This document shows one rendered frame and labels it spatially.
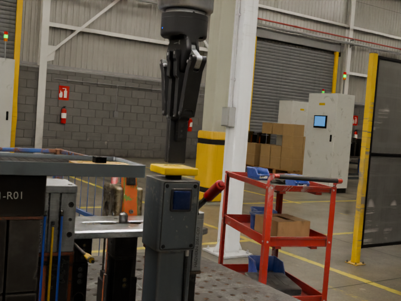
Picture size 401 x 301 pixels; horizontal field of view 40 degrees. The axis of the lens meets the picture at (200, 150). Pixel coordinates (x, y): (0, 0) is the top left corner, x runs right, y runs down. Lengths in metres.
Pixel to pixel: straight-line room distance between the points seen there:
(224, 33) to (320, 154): 4.07
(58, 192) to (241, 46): 4.29
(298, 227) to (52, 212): 2.56
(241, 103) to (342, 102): 6.35
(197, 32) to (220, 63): 7.47
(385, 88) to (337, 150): 5.82
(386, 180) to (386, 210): 0.32
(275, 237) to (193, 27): 2.51
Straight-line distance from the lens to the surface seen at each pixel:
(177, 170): 0.86
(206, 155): 8.26
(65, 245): 0.98
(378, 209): 5.67
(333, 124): 11.25
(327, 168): 11.31
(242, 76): 5.13
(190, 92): 0.85
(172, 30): 0.86
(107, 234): 1.13
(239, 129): 5.12
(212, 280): 1.92
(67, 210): 0.97
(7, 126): 9.26
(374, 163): 5.53
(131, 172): 0.79
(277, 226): 3.30
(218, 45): 8.35
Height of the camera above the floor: 1.23
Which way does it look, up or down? 3 degrees down
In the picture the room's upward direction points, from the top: 4 degrees clockwise
